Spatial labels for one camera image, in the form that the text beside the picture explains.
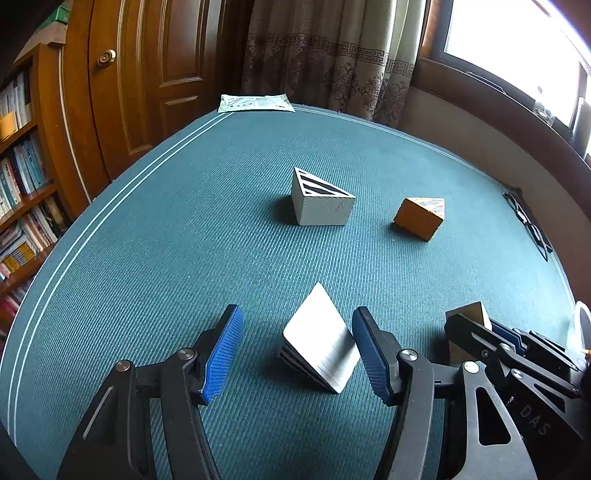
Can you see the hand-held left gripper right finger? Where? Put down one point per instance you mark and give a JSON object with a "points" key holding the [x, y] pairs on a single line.
{"points": [[374, 364]]}

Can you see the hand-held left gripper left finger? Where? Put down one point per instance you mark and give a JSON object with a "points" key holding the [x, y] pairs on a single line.
{"points": [[224, 357]]}

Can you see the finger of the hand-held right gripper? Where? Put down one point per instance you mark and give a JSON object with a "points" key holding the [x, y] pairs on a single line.
{"points": [[508, 334], [480, 334]]}

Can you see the tan wooden wedge block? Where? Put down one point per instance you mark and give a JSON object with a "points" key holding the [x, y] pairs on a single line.
{"points": [[475, 316]]}

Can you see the grey wedge block striped ends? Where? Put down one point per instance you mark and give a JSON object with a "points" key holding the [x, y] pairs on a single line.
{"points": [[321, 341]]}

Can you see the clear plastic container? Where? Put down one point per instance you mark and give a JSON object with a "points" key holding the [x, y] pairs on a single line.
{"points": [[579, 318]]}

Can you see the black eyeglasses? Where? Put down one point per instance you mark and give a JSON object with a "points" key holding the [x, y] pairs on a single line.
{"points": [[524, 214]]}

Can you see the orange tiger-print wedge block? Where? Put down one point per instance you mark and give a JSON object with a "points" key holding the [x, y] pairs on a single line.
{"points": [[415, 219]]}

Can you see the teal table mat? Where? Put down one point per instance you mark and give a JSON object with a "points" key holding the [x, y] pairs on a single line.
{"points": [[184, 230]]}

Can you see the white wedge block black stripes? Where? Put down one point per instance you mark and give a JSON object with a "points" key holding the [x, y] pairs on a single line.
{"points": [[323, 210]]}

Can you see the dark cylindrical flask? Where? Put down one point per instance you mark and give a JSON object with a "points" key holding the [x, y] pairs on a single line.
{"points": [[579, 120]]}

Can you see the glass bottle on windowsill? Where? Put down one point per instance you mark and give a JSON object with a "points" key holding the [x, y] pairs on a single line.
{"points": [[541, 108]]}

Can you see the plastic packet at table edge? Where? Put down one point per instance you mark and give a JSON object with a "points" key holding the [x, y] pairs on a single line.
{"points": [[256, 104]]}

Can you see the rows of books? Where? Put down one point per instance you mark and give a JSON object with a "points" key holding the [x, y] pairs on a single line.
{"points": [[18, 175]]}

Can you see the wooden bookshelf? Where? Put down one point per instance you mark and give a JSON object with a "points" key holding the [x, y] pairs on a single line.
{"points": [[53, 115]]}

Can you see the wooden panelled door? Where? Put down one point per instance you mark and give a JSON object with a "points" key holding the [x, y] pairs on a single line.
{"points": [[152, 69]]}

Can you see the window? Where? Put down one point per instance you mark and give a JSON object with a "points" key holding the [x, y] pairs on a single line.
{"points": [[508, 37]]}

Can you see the brass door knob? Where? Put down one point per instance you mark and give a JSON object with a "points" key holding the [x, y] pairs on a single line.
{"points": [[106, 57]]}

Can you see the beige patterned curtain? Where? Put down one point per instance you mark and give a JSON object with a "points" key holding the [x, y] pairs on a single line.
{"points": [[323, 46]]}

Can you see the cardboard box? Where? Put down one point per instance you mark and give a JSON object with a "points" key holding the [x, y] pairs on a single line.
{"points": [[55, 34]]}

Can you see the small green box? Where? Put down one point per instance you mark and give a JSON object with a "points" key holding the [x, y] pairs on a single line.
{"points": [[62, 14]]}

